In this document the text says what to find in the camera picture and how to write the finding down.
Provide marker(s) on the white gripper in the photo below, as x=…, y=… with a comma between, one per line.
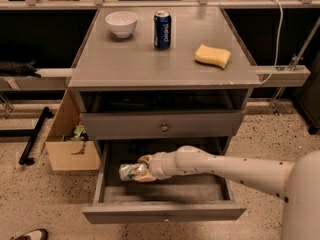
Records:
x=157, y=167

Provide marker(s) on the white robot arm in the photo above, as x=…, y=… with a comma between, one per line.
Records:
x=296, y=183

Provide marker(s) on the open grey middle drawer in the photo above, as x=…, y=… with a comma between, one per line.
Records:
x=203, y=197

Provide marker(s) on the closed grey top drawer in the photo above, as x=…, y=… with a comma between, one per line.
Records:
x=173, y=124

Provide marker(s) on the grey drawer cabinet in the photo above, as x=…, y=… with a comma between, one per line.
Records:
x=131, y=75

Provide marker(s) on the blue pepsi can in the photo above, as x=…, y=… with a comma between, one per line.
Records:
x=162, y=29

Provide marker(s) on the brown cardboard box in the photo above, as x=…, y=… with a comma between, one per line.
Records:
x=66, y=144

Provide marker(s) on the black bar on floor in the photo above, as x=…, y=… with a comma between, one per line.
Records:
x=25, y=159

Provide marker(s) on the shoe at bottom left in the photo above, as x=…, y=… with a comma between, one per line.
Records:
x=38, y=234

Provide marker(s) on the yellow sponge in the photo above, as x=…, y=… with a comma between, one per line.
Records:
x=212, y=56

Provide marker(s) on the white ceramic bowl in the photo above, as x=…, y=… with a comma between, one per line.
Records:
x=122, y=23

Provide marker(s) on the black object on rail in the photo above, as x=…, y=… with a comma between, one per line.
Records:
x=9, y=68

